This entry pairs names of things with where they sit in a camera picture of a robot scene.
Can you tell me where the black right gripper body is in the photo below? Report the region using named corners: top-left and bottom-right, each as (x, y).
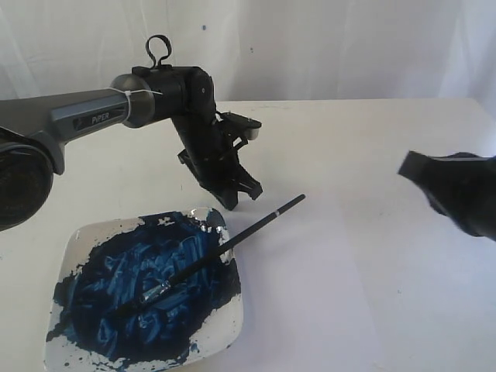
top-left (420, 153), bottom-right (495, 240)

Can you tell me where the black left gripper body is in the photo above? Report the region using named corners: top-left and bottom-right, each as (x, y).
top-left (172, 112), bottom-right (248, 190)

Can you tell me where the black paintbrush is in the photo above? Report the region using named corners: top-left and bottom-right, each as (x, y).
top-left (113, 194), bottom-right (306, 318)

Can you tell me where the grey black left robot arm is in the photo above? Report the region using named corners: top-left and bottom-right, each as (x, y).
top-left (1, 65), bottom-right (263, 230)

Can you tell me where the white zip tie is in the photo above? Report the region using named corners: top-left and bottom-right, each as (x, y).
top-left (111, 88), bottom-right (163, 128)

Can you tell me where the white paper sheet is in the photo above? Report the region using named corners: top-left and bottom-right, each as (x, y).
top-left (212, 187), bottom-right (385, 371)

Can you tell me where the white square paint plate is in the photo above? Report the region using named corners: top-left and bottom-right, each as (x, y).
top-left (44, 208), bottom-right (243, 371)

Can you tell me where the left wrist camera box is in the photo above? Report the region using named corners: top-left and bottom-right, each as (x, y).
top-left (219, 112), bottom-right (262, 141)

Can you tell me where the black cable loop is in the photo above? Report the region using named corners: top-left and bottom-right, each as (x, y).
top-left (145, 34), bottom-right (172, 71)

